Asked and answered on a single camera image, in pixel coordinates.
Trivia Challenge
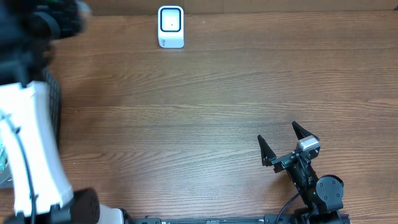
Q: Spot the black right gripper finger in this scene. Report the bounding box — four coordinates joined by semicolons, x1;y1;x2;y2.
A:
257;135;277;167
292;121;319;140

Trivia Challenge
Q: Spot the teal tissue pack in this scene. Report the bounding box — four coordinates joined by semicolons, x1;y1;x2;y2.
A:
0;140;7;172

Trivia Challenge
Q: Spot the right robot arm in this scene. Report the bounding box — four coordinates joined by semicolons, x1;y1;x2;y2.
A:
257;121;351;224

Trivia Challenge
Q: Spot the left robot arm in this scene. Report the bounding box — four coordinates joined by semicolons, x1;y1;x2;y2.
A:
1;0;129;223

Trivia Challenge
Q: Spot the white barcode scanner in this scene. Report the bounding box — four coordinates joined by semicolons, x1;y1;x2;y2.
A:
158;5;185;49

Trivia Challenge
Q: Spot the grey plastic mesh basket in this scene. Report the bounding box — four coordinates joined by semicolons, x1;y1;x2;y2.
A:
0;67;62;189

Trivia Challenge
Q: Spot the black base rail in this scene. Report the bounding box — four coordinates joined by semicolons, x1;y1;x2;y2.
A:
128;215;278;224

